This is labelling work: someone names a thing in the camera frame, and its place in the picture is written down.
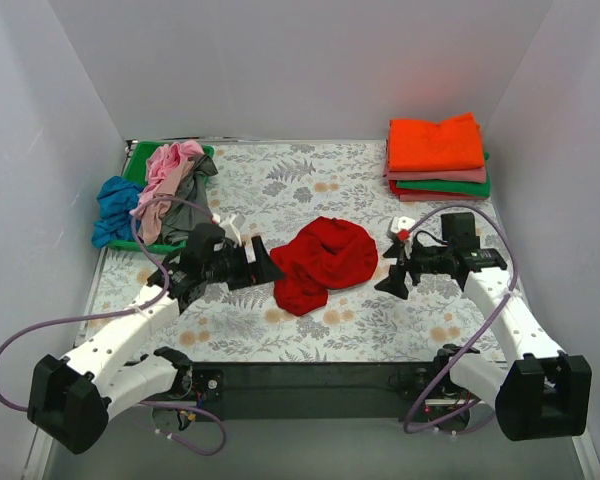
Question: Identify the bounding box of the red t shirt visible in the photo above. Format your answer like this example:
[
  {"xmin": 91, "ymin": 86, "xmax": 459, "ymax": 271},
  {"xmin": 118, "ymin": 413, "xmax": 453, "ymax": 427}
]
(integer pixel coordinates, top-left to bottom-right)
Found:
[
  {"xmin": 270, "ymin": 217, "xmax": 378, "ymax": 316},
  {"xmin": 388, "ymin": 180, "xmax": 411, "ymax": 196}
]

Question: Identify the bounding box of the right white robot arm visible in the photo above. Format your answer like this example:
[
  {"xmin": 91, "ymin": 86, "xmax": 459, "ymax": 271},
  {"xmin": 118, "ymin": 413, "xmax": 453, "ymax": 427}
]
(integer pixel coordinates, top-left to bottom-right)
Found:
[{"xmin": 375, "ymin": 230, "xmax": 592, "ymax": 441}]

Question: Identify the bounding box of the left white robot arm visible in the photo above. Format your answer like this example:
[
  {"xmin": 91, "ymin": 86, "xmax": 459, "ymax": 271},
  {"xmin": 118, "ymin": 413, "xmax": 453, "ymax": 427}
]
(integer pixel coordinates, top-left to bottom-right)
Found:
[{"xmin": 27, "ymin": 223, "xmax": 284, "ymax": 454}]

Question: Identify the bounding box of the folded light pink t shirt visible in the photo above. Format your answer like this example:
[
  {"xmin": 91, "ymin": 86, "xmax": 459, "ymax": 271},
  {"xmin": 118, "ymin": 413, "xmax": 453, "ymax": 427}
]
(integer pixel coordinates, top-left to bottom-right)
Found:
[{"xmin": 398, "ymin": 193, "xmax": 488, "ymax": 202}]

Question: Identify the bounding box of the grey t shirt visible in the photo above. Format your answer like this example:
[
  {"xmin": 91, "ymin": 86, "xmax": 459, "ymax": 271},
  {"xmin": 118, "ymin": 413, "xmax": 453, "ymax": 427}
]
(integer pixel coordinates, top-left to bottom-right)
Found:
[{"xmin": 157, "ymin": 152, "xmax": 219, "ymax": 246}]

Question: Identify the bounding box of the folded red t shirt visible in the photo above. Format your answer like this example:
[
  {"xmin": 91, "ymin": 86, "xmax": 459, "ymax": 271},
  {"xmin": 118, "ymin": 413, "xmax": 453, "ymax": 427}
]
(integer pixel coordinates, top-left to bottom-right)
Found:
[{"xmin": 388, "ymin": 180, "xmax": 411, "ymax": 196}]

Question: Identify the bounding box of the folded green t shirt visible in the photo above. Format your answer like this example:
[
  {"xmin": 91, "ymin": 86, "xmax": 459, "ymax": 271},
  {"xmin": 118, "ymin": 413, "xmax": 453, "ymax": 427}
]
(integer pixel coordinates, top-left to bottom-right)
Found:
[{"xmin": 396, "ymin": 152, "xmax": 491, "ymax": 198}]

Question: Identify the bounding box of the floral table mat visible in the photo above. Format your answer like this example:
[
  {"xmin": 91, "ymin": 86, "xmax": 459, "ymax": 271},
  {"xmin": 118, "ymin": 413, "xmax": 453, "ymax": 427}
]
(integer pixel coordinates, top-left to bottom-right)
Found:
[{"xmin": 79, "ymin": 140, "xmax": 526, "ymax": 364}]

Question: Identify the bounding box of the folded orange t shirt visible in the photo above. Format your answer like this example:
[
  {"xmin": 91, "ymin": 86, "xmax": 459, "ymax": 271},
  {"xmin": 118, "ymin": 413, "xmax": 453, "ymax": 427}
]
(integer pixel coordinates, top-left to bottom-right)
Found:
[{"xmin": 388, "ymin": 113, "xmax": 485, "ymax": 172}]

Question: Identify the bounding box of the blue t shirt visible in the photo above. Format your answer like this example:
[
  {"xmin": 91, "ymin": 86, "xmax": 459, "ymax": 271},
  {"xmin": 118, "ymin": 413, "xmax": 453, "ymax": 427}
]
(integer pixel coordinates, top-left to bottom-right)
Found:
[{"xmin": 91, "ymin": 176, "xmax": 144, "ymax": 249}]

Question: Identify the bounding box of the green plastic tray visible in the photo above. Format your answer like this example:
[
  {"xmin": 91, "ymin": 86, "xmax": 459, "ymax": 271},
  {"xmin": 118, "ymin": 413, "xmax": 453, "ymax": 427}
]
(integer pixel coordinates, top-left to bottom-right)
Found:
[{"xmin": 106, "ymin": 140, "xmax": 215, "ymax": 255}]

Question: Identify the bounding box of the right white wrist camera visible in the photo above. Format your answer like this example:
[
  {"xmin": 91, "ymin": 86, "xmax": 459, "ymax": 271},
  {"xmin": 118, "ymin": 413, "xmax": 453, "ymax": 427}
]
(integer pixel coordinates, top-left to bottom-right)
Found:
[{"xmin": 387, "ymin": 216, "xmax": 416, "ymax": 243}]

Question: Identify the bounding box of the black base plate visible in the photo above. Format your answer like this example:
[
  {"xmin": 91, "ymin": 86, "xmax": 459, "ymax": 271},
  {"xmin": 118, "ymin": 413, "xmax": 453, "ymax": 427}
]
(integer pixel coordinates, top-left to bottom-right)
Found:
[{"xmin": 179, "ymin": 360, "xmax": 481, "ymax": 422}]

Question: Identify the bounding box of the aluminium frame rail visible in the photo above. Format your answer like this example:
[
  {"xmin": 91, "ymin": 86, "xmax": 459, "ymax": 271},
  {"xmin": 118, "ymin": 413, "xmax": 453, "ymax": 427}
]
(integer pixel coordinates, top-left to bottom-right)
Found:
[{"xmin": 27, "ymin": 411, "xmax": 600, "ymax": 479}]

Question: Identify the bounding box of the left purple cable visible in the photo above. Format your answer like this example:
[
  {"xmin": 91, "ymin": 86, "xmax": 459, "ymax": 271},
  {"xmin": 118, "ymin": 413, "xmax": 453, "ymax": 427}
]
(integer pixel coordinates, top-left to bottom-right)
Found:
[{"xmin": 0, "ymin": 196, "xmax": 228, "ymax": 456}]

